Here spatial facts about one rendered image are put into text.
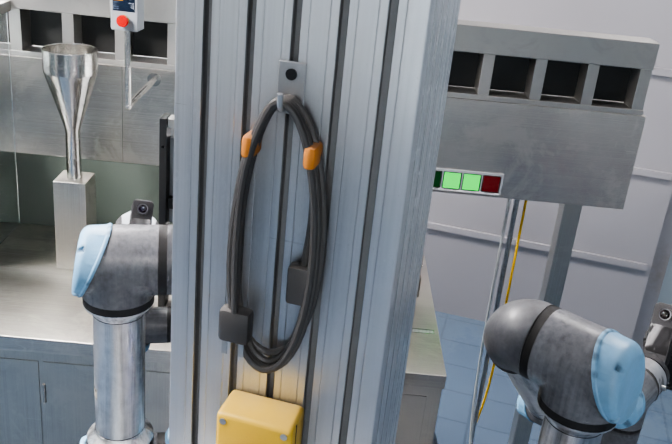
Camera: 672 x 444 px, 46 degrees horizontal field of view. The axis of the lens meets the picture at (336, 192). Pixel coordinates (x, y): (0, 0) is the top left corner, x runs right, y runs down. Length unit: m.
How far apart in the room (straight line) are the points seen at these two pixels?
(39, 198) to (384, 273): 1.93
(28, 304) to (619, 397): 1.56
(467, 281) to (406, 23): 3.32
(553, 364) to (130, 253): 0.65
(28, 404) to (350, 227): 1.57
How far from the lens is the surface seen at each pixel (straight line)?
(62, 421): 2.26
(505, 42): 2.35
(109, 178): 2.54
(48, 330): 2.12
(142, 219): 1.76
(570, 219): 2.74
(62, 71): 2.16
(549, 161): 2.47
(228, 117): 0.80
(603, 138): 2.49
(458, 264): 3.97
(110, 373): 1.40
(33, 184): 2.63
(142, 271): 1.28
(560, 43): 2.38
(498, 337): 1.20
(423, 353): 2.08
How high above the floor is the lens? 2.02
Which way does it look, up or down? 22 degrees down
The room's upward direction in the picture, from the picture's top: 6 degrees clockwise
